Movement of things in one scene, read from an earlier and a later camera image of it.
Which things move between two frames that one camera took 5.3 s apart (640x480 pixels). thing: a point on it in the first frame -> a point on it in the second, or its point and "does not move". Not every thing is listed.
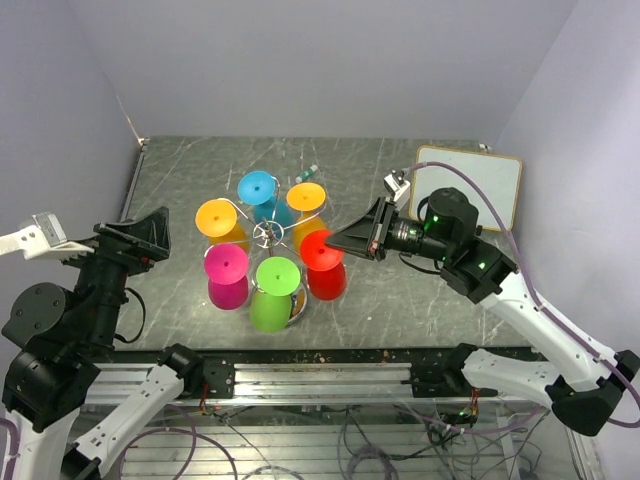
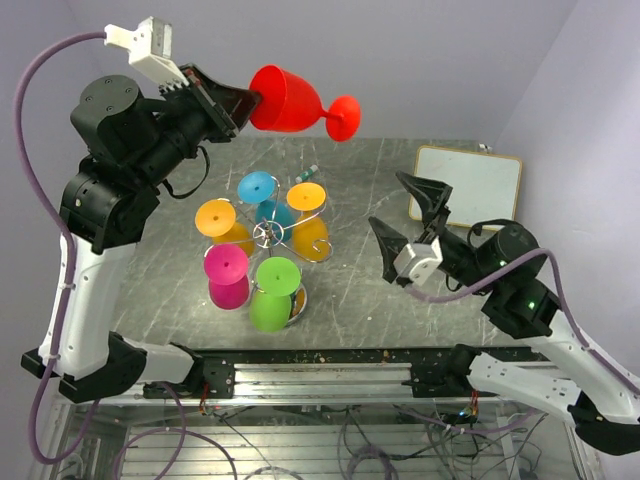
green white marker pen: [306, 174] does not move
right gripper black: [368, 236] -> [430, 196]
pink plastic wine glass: [226, 266] does not move
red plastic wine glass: [326, 274] -> [289, 102]
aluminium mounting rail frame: [396, 415] does not move
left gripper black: [137, 243] -> [227, 108]
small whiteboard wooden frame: [497, 175] does not move
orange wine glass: [305, 197] does not move
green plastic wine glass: [271, 306] does not move
